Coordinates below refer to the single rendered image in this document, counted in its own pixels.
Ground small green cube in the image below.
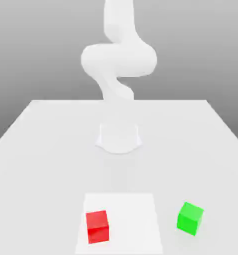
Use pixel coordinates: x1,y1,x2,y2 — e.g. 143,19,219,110
176,201,205,237

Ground small red cube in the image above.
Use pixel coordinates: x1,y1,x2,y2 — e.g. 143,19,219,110
85,210,110,245

